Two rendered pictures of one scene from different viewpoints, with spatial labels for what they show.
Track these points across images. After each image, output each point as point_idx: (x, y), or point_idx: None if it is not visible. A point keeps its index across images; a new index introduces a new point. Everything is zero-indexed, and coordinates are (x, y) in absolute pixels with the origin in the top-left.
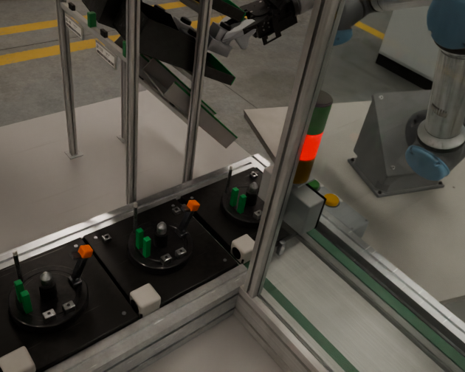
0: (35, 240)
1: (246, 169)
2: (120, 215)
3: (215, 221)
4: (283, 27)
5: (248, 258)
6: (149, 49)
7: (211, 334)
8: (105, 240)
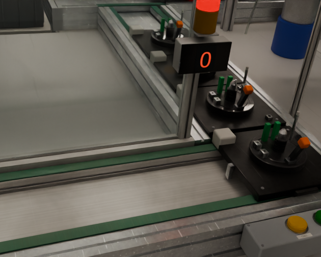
0: (243, 73)
1: None
2: (269, 102)
3: (257, 134)
4: None
5: (214, 140)
6: None
7: None
8: (237, 85)
